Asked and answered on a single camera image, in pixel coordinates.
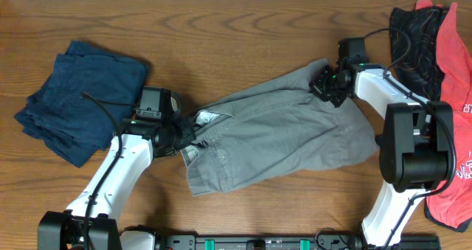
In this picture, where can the black patterned garment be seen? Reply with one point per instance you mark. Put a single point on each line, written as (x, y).
(413, 36)

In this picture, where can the folded navy blue garment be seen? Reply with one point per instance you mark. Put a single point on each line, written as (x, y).
(88, 89)

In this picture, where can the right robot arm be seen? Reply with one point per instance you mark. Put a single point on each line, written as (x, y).
(417, 153)

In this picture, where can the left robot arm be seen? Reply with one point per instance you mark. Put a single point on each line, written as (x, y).
(90, 221)

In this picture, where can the grey shorts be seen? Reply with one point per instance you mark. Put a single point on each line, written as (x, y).
(273, 129)

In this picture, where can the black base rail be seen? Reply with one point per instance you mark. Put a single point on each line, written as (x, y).
(258, 243)

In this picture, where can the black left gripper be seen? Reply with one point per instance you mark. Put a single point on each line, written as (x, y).
(189, 136)

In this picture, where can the red printed t-shirt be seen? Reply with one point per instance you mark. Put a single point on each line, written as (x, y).
(452, 207)

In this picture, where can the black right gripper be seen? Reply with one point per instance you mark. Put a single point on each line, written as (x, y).
(316, 84)

